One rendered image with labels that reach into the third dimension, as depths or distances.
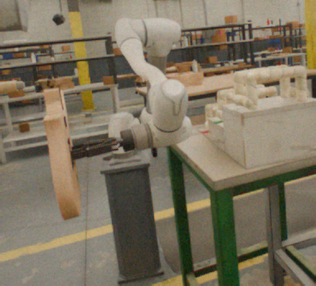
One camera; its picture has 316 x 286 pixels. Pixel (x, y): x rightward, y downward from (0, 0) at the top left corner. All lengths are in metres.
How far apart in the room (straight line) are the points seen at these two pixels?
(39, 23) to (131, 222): 10.83
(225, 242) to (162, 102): 0.45
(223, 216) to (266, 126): 0.29
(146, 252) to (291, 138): 1.24
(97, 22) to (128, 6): 1.46
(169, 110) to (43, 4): 11.50
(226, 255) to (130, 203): 0.87
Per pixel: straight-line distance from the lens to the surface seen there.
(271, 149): 0.91
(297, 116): 0.93
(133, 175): 1.66
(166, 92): 0.81
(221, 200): 0.88
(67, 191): 0.84
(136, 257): 1.91
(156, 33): 1.34
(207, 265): 1.67
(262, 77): 0.86
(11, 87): 0.91
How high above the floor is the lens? 1.30
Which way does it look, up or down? 8 degrees down
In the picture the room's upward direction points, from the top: 6 degrees counter-clockwise
